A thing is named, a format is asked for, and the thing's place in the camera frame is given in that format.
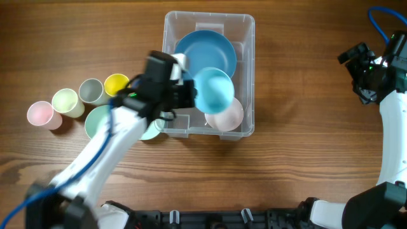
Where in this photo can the pale pink bowl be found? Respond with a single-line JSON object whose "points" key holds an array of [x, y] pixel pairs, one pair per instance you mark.
{"points": [[227, 120]]}

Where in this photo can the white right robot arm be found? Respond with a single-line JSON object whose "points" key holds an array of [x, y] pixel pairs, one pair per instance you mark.
{"points": [[383, 206]]}

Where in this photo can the yellow cup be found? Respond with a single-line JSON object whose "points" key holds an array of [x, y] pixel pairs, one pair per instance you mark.
{"points": [[114, 83]]}

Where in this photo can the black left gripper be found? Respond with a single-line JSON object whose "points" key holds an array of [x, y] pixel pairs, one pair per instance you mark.
{"points": [[191, 92]]}

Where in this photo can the grey cup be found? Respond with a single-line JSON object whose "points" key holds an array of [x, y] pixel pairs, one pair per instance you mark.
{"points": [[91, 91]]}

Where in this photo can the light blue bowl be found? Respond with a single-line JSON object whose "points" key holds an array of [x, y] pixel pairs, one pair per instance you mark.
{"points": [[215, 90]]}

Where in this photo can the clear plastic storage container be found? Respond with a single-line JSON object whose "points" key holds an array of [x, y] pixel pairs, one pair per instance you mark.
{"points": [[239, 29]]}

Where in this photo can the small mint green bowl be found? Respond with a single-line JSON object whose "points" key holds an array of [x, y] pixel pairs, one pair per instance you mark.
{"points": [[153, 130]]}

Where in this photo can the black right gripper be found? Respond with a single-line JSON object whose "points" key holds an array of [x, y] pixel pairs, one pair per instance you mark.
{"points": [[366, 56]]}

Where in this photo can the large mint green bowl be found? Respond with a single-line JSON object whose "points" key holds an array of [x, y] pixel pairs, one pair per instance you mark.
{"points": [[96, 119]]}

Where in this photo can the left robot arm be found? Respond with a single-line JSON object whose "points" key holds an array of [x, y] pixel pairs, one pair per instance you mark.
{"points": [[69, 201]]}

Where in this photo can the pink cup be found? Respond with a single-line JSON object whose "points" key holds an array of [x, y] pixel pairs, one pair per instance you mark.
{"points": [[42, 114]]}

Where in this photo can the light green cup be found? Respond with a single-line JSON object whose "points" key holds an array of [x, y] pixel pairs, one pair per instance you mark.
{"points": [[67, 102]]}

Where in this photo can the dark blue bowl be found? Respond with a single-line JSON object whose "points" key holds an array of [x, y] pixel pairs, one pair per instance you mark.
{"points": [[207, 48]]}

